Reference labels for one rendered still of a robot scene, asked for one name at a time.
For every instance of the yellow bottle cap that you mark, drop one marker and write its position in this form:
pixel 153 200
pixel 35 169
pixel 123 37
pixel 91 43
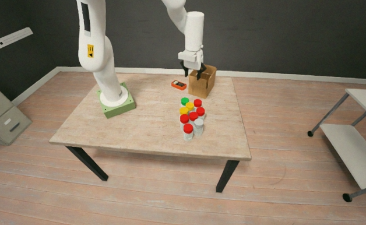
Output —
pixel 190 107
pixel 183 110

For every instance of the bottle with green cap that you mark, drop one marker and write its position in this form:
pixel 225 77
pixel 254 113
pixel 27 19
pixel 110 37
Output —
pixel 184 101

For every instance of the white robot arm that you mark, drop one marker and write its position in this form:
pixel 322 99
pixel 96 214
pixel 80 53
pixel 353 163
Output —
pixel 95 49

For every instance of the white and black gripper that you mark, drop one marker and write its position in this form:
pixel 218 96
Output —
pixel 194 65

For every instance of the brown cardboard box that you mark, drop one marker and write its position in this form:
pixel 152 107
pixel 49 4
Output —
pixel 202 87

